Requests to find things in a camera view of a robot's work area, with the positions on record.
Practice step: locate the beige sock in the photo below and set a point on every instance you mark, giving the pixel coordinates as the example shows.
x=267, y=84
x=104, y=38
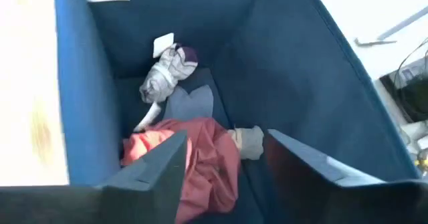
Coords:
x=250, y=142

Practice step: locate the navy white striped fabric basket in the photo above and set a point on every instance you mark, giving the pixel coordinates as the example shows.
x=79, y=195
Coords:
x=284, y=67

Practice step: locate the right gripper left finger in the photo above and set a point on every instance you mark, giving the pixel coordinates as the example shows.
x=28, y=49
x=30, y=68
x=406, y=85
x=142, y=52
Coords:
x=143, y=197

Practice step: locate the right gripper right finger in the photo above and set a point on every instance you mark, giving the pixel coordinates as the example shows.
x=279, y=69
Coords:
x=301, y=190

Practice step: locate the red garment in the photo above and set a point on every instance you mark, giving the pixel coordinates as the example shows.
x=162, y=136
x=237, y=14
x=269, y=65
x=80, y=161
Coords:
x=210, y=157

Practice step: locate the flat grey cloth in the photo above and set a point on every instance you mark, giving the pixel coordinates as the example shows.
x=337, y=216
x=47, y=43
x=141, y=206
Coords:
x=190, y=105

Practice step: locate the white fabric tag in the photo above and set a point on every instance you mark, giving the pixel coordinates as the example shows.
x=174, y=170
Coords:
x=163, y=45

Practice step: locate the grey white sock bundle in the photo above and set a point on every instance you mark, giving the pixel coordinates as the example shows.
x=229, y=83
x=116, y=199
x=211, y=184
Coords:
x=164, y=77

